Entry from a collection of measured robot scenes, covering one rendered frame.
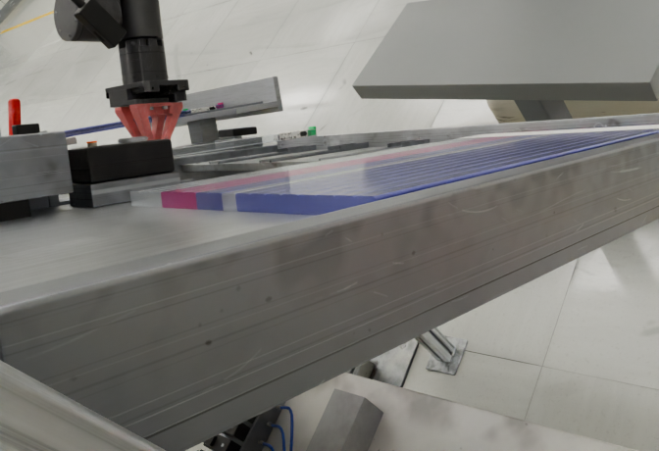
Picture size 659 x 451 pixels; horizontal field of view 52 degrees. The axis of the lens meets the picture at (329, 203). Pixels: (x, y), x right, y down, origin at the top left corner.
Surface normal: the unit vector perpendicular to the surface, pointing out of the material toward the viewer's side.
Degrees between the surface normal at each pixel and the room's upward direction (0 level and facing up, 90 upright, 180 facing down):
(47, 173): 90
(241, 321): 90
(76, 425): 90
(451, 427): 0
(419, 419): 0
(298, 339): 90
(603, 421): 0
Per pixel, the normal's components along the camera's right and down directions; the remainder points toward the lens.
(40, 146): 0.71, 0.02
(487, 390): -0.55, -0.59
